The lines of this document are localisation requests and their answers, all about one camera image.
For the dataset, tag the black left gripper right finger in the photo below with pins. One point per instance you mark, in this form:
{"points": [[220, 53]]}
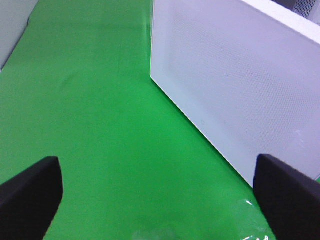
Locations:
{"points": [[288, 199]]}

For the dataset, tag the white microwave door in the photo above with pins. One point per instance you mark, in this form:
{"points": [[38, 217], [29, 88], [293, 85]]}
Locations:
{"points": [[246, 73]]}

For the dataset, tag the white microwave oven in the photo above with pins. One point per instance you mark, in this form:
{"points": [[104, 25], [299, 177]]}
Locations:
{"points": [[308, 9]]}

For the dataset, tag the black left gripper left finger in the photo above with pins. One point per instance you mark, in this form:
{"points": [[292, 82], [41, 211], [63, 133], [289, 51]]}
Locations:
{"points": [[30, 200]]}

